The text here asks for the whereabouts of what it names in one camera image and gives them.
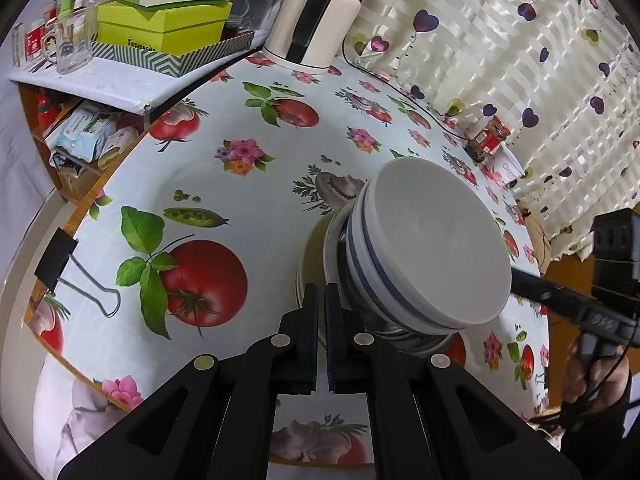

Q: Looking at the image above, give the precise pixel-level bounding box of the striped cardboard tray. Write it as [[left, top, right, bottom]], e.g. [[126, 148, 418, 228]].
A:
[[91, 30, 256, 78]]

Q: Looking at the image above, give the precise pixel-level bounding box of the person's right hand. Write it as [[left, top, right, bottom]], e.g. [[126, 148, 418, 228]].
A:
[[560, 332, 631, 411]]

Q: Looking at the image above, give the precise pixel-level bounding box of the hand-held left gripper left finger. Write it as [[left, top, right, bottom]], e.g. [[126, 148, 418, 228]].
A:
[[57, 284, 320, 480]]

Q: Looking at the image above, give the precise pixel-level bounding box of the glass jar with red label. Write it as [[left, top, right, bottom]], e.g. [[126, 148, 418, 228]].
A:
[[465, 115, 512, 163]]

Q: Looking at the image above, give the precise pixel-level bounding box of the dark printed box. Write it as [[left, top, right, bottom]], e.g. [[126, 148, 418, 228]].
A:
[[225, 0, 286, 41]]

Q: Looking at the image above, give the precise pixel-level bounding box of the beige plate with brown emblem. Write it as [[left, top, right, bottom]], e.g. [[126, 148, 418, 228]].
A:
[[295, 219, 347, 313]]

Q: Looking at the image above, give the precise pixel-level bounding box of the white shelf board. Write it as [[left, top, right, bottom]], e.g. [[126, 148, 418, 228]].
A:
[[7, 57, 173, 111]]

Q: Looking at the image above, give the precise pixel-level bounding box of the person's right forearm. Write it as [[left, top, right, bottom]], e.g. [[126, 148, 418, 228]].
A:
[[557, 395, 633, 480]]

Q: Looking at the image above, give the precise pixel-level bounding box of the floral vegetable print tablecloth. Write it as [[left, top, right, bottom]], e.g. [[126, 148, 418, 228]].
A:
[[25, 55, 551, 466]]

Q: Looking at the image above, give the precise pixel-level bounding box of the stainless steel bowl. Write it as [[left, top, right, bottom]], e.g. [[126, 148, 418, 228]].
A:
[[336, 227, 453, 357]]

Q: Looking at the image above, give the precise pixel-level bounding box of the white yogurt cup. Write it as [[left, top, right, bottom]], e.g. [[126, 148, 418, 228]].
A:
[[492, 145, 526, 188]]

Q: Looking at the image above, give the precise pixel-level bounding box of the small bottle with red label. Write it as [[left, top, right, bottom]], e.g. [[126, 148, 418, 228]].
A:
[[25, 19, 48, 58]]

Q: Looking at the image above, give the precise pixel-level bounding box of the pale lilac cloth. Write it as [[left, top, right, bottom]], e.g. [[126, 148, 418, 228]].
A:
[[50, 375, 146, 476]]

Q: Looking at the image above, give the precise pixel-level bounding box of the blue and white packet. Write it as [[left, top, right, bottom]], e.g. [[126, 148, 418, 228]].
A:
[[55, 107, 118, 161]]

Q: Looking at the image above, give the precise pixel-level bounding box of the brown woven basket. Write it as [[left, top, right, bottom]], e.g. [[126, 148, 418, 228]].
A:
[[517, 200, 551, 273]]

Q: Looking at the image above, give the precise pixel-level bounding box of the cream curtain with heart print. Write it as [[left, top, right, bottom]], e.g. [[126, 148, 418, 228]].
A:
[[345, 0, 640, 261]]

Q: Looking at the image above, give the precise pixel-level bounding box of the glass mug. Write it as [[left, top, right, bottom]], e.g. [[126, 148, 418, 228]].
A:
[[55, 10, 96, 75]]

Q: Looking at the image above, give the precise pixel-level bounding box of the white electric kettle black handle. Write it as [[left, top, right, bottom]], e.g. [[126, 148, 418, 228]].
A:
[[262, 0, 376, 68]]

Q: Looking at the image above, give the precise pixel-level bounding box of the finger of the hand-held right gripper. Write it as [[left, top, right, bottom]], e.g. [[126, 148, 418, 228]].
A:
[[510, 267, 595, 325]]

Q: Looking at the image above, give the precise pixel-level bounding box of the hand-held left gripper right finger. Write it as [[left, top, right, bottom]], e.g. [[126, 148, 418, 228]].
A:
[[326, 284, 583, 480]]

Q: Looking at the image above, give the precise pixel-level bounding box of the wooden shelf cabinet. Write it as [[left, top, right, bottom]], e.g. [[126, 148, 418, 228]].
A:
[[20, 85, 151, 206]]

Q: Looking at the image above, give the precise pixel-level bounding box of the black binder clip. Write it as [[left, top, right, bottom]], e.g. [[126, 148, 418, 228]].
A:
[[34, 227, 122, 318]]

